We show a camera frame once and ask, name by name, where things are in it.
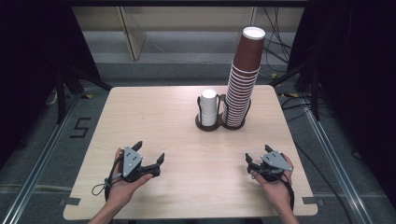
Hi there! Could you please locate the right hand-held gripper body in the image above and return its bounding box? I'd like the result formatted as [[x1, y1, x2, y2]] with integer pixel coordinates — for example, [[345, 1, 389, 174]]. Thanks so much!
[[247, 150, 294, 183]]

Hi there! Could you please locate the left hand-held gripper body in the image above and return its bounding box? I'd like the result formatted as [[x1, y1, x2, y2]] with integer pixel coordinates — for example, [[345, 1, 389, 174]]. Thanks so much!
[[120, 146, 162, 184]]

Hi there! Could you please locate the black double cup holder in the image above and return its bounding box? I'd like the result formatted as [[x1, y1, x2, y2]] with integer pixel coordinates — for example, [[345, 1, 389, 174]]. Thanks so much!
[[194, 92, 253, 133]]

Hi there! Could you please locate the stack of white paper cups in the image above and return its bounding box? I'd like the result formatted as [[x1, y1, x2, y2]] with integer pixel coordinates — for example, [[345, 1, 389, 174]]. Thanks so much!
[[199, 89, 219, 127]]

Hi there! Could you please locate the stack of brown paper cups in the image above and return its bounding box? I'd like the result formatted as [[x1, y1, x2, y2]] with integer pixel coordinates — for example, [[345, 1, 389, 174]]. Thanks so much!
[[221, 26, 267, 129]]

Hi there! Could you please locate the person's left hand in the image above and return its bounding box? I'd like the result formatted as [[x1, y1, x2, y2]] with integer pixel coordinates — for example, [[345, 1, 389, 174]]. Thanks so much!
[[106, 147, 154, 210]]

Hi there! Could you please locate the person's right hand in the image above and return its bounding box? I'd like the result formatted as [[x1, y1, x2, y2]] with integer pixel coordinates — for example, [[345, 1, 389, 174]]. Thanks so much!
[[249, 154, 295, 212]]

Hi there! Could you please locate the grey tape strip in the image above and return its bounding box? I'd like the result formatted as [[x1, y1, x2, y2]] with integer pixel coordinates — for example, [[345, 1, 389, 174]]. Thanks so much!
[[59, 197, 82, 206], [302, 196, 325, 206]]

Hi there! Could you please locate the black metal stand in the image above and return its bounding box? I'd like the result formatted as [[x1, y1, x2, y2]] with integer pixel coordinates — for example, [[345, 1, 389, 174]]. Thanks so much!
[[55, 64, 114, 125], [270, 57, 322, 122]]

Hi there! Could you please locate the right hand-held gripper cable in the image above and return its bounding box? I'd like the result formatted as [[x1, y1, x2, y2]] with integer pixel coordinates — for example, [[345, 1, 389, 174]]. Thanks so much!
[[270, 170, 296, 211]]

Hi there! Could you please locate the hand-held gripper cable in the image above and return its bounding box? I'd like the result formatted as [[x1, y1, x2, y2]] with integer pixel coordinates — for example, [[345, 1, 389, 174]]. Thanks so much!
[[270, 170, 296, 211], [91, 154, 125, 203]]

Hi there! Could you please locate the left hand-held gripper cable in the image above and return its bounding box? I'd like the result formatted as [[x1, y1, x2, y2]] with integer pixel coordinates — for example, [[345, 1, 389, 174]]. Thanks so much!
[[91, 154, 125, 203]]

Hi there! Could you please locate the black floor cable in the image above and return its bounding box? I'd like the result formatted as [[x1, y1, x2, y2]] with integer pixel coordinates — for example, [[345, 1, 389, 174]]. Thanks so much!
[[280, 95, 355, 224]]

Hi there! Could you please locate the metal floor rail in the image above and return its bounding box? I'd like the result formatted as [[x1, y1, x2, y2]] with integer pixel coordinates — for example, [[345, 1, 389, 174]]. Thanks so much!
[[0, 92, 82, 224], [302, 98, 376, 224]]

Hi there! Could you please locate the bundle of black hanging cables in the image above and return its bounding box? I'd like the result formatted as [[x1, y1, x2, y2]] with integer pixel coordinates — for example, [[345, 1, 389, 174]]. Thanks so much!
[[262, 7, 294, 75]]

